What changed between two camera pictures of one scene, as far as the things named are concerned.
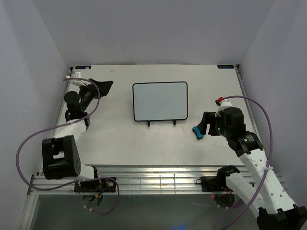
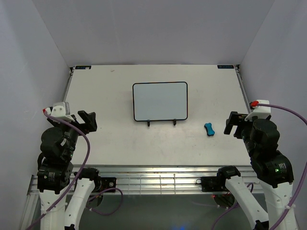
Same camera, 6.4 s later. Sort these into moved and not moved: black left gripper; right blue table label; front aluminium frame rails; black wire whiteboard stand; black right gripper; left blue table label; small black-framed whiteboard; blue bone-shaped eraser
Moved: black left gripper; blue bone-shaped eraser; black right gripper
Not moved: small black-framed whiteboard; left blue table label; black wire whiteboard stand; front aluminium frame rails; right blue table label
